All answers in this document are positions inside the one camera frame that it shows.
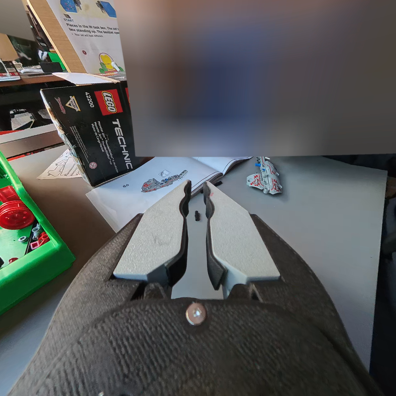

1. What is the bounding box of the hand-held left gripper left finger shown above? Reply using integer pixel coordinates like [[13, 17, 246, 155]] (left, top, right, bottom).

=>
[[113, 179, 191, 287]]

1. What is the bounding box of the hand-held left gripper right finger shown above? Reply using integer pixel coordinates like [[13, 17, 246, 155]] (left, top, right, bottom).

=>
[[202, 181, 281, 299]]

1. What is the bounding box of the grey red-patterned lego assembly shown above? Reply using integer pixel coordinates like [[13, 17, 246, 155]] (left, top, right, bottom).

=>
[[246, 156, 284, 195]]

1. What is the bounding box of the open lego instruction booklet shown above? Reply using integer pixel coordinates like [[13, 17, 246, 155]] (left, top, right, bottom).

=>
[[86, 156, 255, 233]]

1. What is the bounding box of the pile of small lego pieces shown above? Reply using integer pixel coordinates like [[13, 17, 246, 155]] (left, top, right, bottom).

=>
[[18, 222, 51, 252]]

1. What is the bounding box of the black lego set box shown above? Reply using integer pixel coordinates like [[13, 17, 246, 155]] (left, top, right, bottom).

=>
[[40, 72, 137, 187]]

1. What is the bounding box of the large red lego wheel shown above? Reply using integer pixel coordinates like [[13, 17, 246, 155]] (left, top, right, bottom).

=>
[[0, 200, 35, 230]]

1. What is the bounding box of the green plastic parts tray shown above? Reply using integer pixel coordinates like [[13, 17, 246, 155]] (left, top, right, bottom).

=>
[[0, 151, 76, 316]]

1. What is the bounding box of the line-drawing paper sheet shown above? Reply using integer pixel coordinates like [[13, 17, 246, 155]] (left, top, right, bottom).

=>
[[37, 150, 85, 180]]

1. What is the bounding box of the wooden desk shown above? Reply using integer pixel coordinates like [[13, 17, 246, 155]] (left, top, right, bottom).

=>
[[0, 73, 67, 89]]

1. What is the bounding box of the green plastic bin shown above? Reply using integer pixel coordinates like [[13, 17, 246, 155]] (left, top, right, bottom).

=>
[[47, 51, 67, 72]]

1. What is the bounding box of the standing task instruction card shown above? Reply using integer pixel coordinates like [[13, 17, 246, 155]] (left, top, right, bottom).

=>
[[24, 0, 127, 81]]

